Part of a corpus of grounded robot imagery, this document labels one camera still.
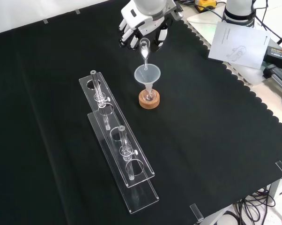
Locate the clear plastic funnel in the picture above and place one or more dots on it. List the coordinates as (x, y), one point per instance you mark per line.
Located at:
(147, 76)

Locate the yellow stop button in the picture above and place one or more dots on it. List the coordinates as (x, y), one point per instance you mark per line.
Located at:
(205, 3)

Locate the clear weighing funnel with salt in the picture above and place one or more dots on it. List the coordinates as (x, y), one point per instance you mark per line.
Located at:
(144, 52)

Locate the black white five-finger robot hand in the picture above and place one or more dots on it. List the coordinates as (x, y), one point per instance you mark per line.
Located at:
(143, 22)

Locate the grey table leg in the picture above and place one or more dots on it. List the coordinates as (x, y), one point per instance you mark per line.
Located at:
(275, 189)

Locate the grey tape piece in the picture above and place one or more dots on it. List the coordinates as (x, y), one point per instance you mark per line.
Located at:
(45, 21)
(77, 11)

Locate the white printed paper sheet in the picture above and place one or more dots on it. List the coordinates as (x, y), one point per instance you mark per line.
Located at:
(239, 44)

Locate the clear acrylic funnel stand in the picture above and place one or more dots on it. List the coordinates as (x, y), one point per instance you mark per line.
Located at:
(122, 145)

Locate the small glass round-bottom flask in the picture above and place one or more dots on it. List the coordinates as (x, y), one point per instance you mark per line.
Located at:
(149, 96)

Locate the black bench cloth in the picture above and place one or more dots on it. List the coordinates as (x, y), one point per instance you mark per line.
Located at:
(202, 131)

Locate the black power adapter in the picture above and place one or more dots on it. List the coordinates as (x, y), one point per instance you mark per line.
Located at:
(278, 55)

